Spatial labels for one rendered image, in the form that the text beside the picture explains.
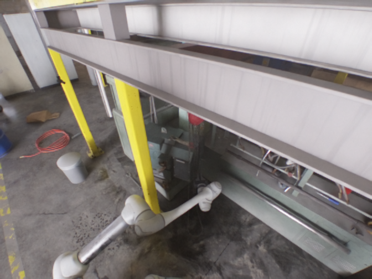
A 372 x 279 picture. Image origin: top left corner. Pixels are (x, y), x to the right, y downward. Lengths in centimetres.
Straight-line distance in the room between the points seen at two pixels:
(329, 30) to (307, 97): 44
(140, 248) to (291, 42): 213
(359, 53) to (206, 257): 195
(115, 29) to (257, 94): 74
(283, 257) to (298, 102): 198
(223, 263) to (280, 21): 201
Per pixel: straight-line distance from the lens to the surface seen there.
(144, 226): 123
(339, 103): 51
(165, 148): 184
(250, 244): 225
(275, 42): 96
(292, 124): 55
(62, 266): 154
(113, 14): 101
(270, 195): 203
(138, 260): 215
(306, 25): 92
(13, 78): 708
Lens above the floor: 202
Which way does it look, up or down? 38 degrees down
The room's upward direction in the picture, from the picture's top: straight up
